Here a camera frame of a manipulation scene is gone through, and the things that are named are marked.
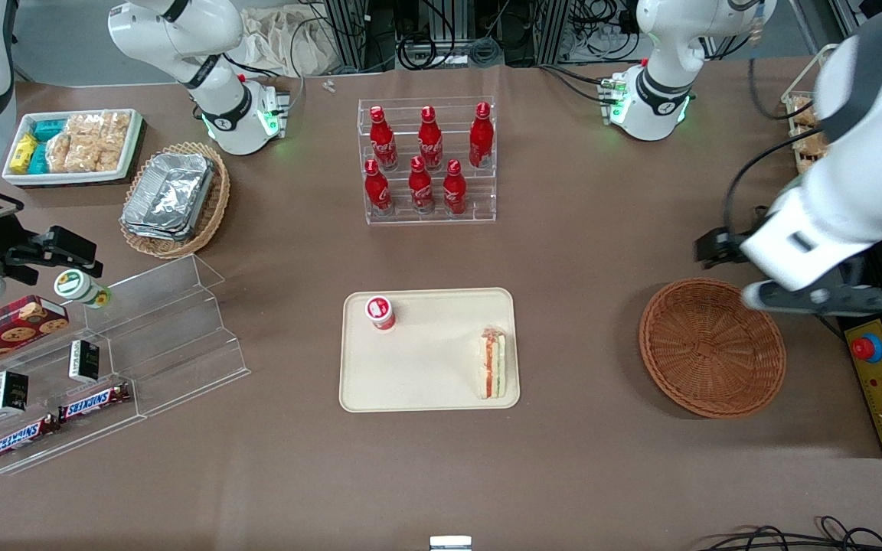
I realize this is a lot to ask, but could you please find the brown wicker basket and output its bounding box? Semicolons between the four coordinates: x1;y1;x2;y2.
638;277;788;419

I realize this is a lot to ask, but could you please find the clear acrylic stepped shelf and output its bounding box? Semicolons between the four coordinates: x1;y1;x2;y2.
0;254;252;477

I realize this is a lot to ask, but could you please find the red cookie box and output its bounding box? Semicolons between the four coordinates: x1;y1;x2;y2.
0;295;70;381

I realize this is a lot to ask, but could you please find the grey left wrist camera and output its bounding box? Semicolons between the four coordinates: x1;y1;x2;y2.
742;279;882;317

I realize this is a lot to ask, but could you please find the stack of foil trays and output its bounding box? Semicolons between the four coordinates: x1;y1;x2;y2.
121;152;216;243

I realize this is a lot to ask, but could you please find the white rectangular snack tray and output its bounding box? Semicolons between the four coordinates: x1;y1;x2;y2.
2;109;143;187

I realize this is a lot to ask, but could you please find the black cable bundle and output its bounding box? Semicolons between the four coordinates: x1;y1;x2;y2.
697;516;882;551

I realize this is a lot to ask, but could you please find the green lidded cup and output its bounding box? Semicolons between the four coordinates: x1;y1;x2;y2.
54;269;113;310

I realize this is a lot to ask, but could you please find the red cola bottle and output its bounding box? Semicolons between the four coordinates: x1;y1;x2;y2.
442;158;468;216
368;106;399;171
417;106;444;171
469;102;495;169
408;155;436;214
364;158;394;216

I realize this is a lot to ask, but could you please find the clear acrylic bottle rack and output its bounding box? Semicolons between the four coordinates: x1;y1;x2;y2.
357;96;498;226

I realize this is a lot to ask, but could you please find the Snickers chocolate bar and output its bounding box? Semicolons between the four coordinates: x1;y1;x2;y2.
58;383;132;423
0;414;60;463

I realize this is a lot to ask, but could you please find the black base power cable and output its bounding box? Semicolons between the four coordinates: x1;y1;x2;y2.
539;64;619;105

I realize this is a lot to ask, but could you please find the yellow snack packet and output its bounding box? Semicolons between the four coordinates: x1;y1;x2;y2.
10;133;39;175

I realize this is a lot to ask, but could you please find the triangular sandwich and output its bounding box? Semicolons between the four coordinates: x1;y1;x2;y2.
477;327;508;400

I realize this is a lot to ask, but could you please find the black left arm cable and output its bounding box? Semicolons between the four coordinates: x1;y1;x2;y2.
723;57;834;240

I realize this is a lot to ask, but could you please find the clear rice cracker packet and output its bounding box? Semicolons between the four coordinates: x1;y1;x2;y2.
46;133;76;174
66;113;105;140
72;138;125;173
101;111;132;144

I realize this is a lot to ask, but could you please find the aluminium frame post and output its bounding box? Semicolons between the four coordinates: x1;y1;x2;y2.
536;0;573;67
323;0;370;73

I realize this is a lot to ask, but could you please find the light tan wicker basket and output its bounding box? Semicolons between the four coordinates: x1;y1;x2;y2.
119;142;231;259

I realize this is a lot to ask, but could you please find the red lidded yogurt cup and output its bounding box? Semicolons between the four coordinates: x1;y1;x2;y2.
365;295;397;331

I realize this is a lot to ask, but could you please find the beige plastic serving tray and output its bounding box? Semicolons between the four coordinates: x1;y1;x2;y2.
338;288;521;414

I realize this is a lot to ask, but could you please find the wrapped bread packet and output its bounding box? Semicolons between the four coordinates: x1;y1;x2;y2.
796;127;831;163
792;98;825;129

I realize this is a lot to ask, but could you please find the small black box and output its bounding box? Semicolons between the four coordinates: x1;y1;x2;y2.
0;370;30;415
68;340;101;383

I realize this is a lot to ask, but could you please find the cream cloth bag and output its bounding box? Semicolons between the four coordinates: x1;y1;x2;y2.
238;6;339;77

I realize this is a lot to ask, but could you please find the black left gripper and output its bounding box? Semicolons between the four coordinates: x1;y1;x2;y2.
694;225;765;270

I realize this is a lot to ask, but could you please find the white wire basket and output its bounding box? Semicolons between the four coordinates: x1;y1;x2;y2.
782;44;840;177

